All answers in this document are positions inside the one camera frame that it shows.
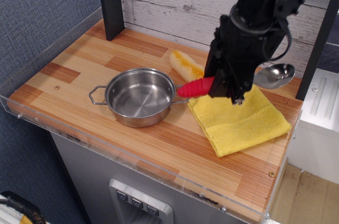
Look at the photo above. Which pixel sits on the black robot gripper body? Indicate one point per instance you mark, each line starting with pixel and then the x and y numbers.
pixel 243 48

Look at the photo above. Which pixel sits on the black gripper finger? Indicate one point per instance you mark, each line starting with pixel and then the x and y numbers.
pixel 222 85
pixel 213 61

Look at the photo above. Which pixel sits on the red handled metal spoon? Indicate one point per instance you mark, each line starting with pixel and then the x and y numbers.
pixel 271 77

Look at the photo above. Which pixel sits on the stainless steel pot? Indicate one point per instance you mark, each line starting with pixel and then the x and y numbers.
pixel 139 97

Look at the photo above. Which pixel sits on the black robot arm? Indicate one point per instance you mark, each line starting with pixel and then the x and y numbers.
pixel 261 12

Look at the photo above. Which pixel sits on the yellow folded towel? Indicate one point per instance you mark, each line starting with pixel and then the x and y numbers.
pixel 232 128

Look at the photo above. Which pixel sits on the toy bread loaf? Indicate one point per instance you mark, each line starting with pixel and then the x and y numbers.
pixel 185 66

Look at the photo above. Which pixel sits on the white ribbed side unit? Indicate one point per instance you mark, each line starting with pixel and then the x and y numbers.
pixel 314 145

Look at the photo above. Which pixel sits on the silver dispenser button panel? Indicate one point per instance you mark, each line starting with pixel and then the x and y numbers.
pixel 135 206

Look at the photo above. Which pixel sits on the grey toy fridge cabinet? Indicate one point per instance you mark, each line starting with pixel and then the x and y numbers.
pixel 91 172

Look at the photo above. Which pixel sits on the clear acrylic table guard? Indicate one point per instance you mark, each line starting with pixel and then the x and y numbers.
pixel 56 98

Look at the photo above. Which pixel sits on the yellow object at corner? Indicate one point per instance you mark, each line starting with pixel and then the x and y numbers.
pixel 25 220

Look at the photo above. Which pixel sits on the black right vertical post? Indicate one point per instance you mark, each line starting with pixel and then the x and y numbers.
pixel 317 51

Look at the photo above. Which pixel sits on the black vertical post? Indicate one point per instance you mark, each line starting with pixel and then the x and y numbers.
pixel 113 18
pixel 317 51

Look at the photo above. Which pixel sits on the black left vertical post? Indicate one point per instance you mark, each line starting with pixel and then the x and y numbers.
pixel 113 18

